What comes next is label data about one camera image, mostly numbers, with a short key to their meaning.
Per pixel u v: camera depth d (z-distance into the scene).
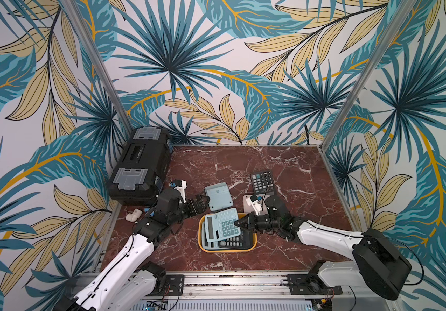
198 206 0.68
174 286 0.73
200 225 0.83
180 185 0.70
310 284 0.66
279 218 0.65
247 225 0.78
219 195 0.97
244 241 0.82
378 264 0.42
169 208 0.56
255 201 0.78
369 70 0.85
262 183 0.98
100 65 0.82
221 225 0.80
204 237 0.80
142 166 0.87
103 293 0.41
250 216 0.73
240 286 0.75
